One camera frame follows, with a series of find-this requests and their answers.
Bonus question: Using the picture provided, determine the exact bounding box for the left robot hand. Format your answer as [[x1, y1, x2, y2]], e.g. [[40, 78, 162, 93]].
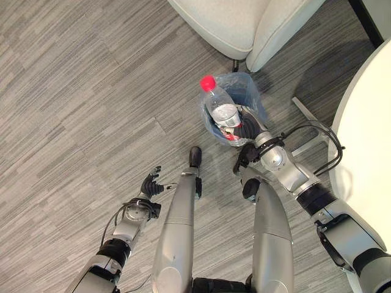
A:
[[139, 165, 177, 198]]

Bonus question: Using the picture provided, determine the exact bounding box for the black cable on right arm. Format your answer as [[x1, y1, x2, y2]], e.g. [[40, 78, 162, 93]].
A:
[[280, 123, 346, 177]]

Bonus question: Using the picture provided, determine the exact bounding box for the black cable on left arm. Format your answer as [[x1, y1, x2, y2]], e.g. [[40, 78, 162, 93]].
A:
[[100, 198, 153, 247]]

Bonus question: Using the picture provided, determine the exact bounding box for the white round tea table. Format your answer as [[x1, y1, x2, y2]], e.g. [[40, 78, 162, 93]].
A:
[[327, 38, 391, 245]]

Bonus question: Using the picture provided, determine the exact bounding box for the left silver robot leg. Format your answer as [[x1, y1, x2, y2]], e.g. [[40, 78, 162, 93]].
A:
[[151, 146, 203, 293]]

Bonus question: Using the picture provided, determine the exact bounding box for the light grey armchair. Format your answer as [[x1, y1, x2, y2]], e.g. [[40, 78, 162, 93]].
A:
[[167, 0, 327, 73]]

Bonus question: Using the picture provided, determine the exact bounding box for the clear bottle with red cap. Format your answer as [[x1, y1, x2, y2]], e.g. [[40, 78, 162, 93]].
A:
[[200, 74, 244, 144]]

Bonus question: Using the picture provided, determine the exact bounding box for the right silver robot leg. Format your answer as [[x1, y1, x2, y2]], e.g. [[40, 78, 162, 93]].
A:
[[239, 168, 294, 293]]

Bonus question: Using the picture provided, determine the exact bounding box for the black wall baseboard strip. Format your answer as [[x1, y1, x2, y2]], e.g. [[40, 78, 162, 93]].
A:
[[348, 0, 384, 49]]

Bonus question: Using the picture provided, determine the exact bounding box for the silver robot leg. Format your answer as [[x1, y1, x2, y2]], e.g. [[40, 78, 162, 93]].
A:
[[239, 168, 294, 293], [151, 146, 203, 293]]

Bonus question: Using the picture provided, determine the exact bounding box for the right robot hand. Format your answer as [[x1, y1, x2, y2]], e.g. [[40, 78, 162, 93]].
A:
[[233, 104, 262, 142]]

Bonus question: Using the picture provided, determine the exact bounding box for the black robot waist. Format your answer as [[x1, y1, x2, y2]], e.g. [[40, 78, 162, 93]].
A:
[[191, 277, 254, 293]]

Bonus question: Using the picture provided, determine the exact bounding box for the small bin with blue bag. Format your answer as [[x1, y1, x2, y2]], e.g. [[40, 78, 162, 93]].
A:
[[199, 71, 268, 148]]

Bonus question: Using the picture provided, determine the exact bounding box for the silver table base leg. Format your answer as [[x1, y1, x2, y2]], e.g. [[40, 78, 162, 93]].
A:
[[290, 96, 334, 156]]

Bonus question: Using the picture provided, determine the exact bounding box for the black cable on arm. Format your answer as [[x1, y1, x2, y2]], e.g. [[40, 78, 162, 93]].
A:
[[100, 198, 153, 247], [280, 123, 346, 177]]

